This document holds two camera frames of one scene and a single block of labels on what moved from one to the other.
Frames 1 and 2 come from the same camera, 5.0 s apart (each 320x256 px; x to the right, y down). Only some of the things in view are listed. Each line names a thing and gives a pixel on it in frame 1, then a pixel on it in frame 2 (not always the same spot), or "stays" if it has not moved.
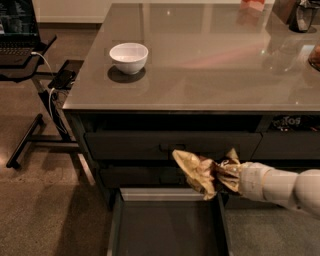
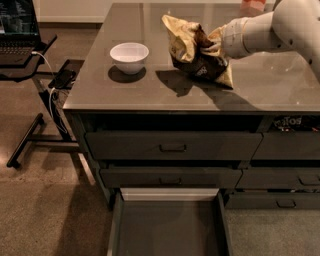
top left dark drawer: x=131 y=146 stays
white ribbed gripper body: x=251 y=181 to x=232 y=37
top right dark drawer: x=288 y=146 stays
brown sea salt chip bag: x=207 y=175 to x=196 y=52
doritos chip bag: x=286 y=123 stays
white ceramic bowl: x=129 y=57 stays
